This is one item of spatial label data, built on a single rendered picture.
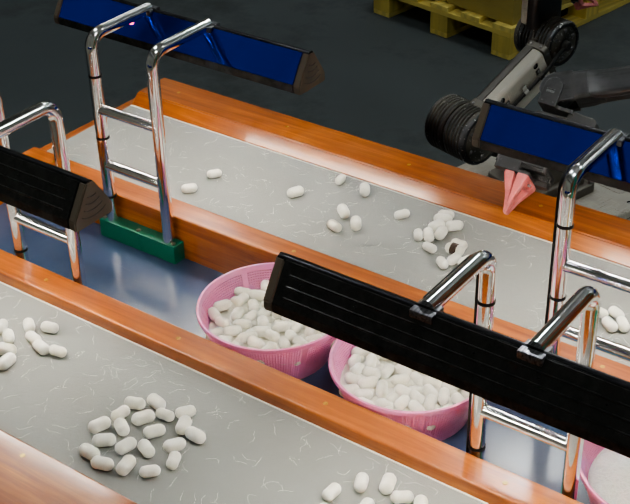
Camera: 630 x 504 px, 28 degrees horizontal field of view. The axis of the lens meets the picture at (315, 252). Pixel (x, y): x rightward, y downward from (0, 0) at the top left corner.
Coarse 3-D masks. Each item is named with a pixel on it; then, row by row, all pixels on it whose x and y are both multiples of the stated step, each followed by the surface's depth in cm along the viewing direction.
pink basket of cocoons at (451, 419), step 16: (336, 352) 207; (336, 368) 205; (336, 384) 198; (352, 400) 197; (464, 400) 194; (384, 416) 194; (400, 416) 193; (416, 416) 192; (432, 416) 194; (448, 416) 195; (464, 416) 199; (432, 432) 197; (448, 432) 200
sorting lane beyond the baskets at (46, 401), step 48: (0, 288) 228; (0, 336) 216; (48, 336) 215; (96, 336) 215; (0, 384) 204; (48, 384) 204; (96, 384) 204; (144, 384) 204; (192, 384) 203; (48, 432) 194; (240, 432) 193; (288, 432) 193; (96, 480) 185; (144, 480) 185; (192, 480) 184; (240, 480) 184; (288, 480) 184; (336, 480) 184; (432, 480) 183
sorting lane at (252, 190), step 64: (128, 128) 281; (192, 128) 280; (256, 192) 256; (320, 192) 255; (384, 192) 255; (384, 256) 234; (448, 256) 234; (512, 256) 234; (576, 256) 233; (512, 320) 216; (576, 320) 216
